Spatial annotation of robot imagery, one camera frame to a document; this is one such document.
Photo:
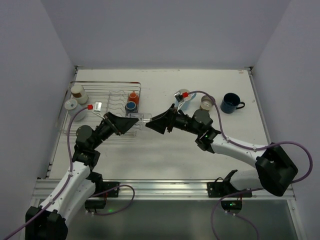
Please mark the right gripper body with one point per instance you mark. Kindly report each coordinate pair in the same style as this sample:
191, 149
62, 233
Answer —
170, 120

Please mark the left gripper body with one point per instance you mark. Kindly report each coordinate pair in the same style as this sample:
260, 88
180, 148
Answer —
111, 124

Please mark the clear glass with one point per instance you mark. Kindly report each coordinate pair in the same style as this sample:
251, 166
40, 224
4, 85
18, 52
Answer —
143, 118

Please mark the beige brown-striped cup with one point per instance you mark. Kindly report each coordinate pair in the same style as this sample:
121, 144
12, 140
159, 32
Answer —
207, 103

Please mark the light blue mug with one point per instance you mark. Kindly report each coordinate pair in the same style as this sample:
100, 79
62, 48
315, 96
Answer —
187, 100

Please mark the dark blue mug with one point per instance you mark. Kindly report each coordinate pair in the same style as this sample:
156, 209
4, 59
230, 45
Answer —
231, 102

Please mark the white upside-down cup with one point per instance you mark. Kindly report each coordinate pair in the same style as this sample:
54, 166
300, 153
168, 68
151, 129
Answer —
73, 107

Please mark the beige cup with brown band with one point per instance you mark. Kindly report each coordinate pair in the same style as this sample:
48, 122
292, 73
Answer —
78, 92

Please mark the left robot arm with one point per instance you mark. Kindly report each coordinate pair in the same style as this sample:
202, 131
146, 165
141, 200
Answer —
51, 219

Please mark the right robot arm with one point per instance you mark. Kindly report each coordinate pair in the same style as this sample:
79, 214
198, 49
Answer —
273, 170

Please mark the small blue cup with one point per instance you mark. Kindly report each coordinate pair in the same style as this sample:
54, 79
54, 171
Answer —
131, 107

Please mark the orange cup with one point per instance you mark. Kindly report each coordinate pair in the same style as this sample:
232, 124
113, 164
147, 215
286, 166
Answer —
133, 97

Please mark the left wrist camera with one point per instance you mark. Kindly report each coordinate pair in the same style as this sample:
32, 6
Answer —
97, 108

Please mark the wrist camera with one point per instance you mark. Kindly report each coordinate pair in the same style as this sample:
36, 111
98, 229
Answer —
97, 108
180, 98

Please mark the metal wire dish rack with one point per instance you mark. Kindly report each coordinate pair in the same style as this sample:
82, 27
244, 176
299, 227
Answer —
113, 97

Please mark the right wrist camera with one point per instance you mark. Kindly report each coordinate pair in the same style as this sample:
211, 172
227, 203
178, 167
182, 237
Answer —
180, 98

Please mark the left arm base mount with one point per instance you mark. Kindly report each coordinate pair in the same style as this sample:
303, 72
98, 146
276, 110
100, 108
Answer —
107, 190

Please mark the aluminium front rail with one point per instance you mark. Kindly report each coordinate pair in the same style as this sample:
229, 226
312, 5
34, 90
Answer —
162, 190

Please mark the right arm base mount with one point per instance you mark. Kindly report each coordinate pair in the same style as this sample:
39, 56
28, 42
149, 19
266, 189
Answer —
220, 188

